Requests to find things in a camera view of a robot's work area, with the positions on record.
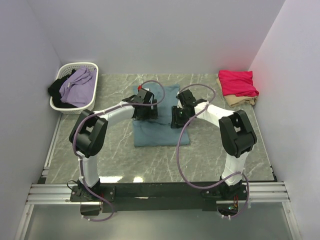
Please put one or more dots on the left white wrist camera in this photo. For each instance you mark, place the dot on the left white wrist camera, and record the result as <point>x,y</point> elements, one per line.
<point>140,87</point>

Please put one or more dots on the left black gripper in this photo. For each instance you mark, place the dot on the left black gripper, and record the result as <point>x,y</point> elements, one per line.
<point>152,114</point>

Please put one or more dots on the lilac t shirt in basket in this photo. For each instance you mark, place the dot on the lilac t shirt in basket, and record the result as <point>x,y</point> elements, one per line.
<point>78,89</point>

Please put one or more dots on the white plastic laundry basket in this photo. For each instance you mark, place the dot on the white plastic laundry basket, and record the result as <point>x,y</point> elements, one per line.
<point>66,69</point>

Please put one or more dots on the black garment in basket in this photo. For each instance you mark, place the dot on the black garment in basket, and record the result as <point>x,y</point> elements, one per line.
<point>54,91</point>

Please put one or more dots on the folded red t shirt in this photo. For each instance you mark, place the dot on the folded red t shirt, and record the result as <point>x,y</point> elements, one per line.
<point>238,83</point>

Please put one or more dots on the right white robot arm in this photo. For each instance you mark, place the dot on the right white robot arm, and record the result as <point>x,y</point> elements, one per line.
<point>237,136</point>

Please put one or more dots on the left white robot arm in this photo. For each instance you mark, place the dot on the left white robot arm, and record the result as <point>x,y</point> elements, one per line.
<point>88,134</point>

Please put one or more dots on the black base beam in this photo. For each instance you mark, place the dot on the black base beam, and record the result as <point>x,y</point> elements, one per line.
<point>115,197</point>

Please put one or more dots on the folded tan t shirt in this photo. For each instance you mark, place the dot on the folded tan t shirt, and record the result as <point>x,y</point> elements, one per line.
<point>234,101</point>

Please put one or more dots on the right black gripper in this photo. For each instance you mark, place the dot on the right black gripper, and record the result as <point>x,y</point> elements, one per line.
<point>175,119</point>

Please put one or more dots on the teal blue t shirt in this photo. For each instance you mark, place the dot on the teal blue t shirt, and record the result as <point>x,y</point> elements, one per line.
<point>158,132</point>

